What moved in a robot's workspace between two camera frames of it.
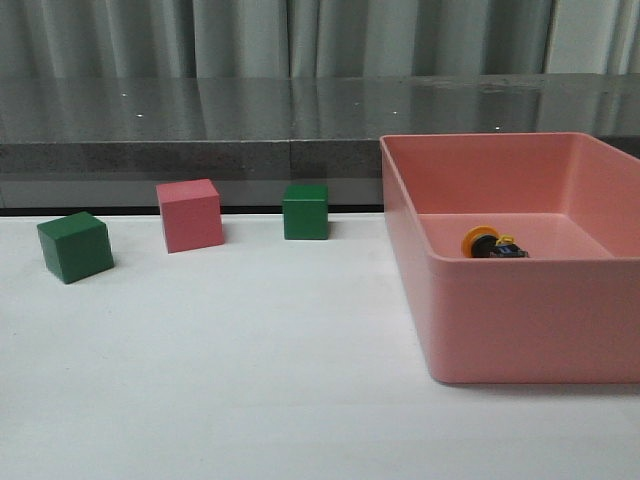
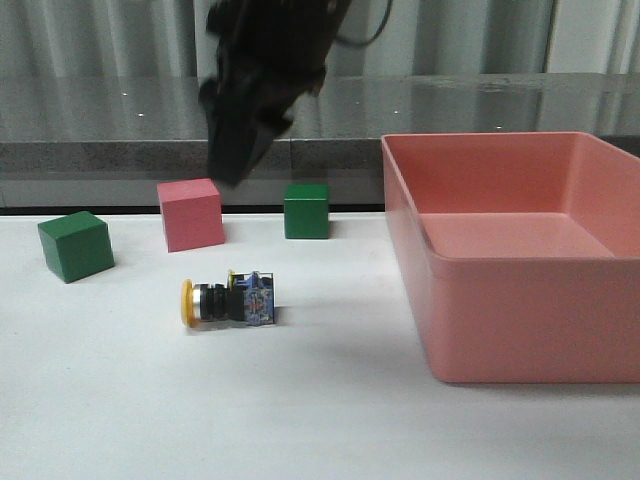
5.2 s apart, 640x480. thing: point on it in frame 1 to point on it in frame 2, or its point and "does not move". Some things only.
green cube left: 75,247 does not move
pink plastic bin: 569,313 does not move
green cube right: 306,211 does not move
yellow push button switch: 484,241 to 246,298
